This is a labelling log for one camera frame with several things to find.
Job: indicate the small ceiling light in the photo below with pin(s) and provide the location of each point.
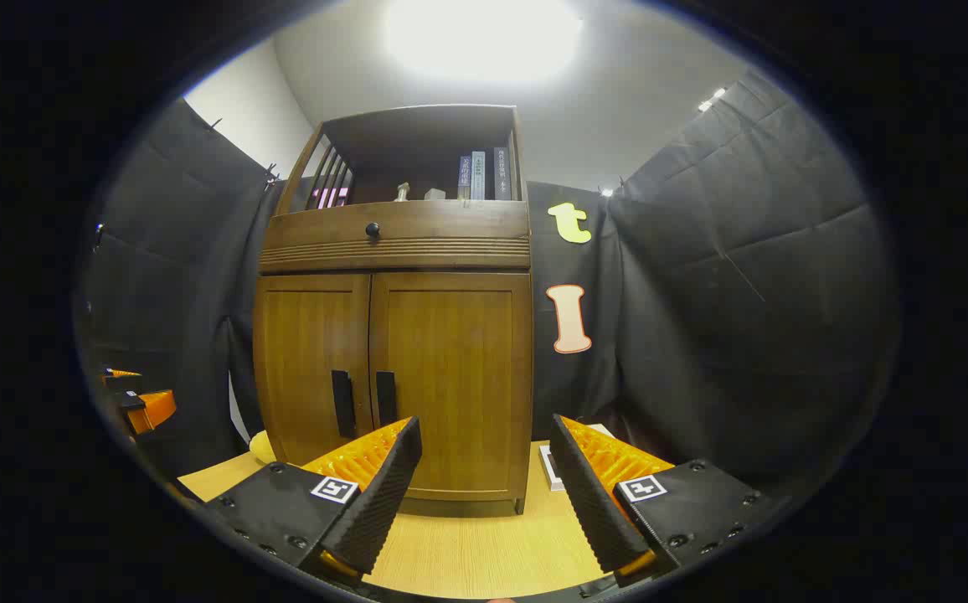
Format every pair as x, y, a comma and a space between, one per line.
711, 100

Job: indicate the dark grey book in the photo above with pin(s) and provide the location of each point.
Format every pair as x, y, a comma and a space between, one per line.
501, 174

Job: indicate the blue-grey book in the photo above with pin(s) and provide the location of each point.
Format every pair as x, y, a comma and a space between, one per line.
464, 177

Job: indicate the yellow round object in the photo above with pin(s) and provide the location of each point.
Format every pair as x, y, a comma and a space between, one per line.
263, 448

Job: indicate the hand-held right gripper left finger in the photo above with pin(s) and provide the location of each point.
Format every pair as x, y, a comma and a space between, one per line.
383, 494

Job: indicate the black backdrop cloth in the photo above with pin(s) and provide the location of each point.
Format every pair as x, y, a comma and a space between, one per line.
744, 293

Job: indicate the wooden shoe cabinet door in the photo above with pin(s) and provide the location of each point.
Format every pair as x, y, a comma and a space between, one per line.
459, 352
304, 352

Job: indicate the wooden double-door shoe cabinet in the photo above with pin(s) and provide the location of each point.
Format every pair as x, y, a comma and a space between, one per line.
450, 243

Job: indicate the light grey book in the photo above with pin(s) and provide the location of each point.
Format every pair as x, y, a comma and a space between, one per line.
478, 176

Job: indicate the large ceiling light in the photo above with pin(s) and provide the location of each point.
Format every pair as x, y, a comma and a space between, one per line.
484, 38

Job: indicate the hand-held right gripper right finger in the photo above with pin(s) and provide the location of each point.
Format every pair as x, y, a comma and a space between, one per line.
589, 494

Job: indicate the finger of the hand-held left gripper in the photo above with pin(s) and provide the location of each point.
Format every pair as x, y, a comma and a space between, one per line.
122, 381
153, 410

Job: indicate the wooden cabinet drawer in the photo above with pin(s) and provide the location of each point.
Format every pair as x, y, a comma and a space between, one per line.
450, 226

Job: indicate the cream paperback book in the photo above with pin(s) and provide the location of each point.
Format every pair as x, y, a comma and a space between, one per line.
550, 469

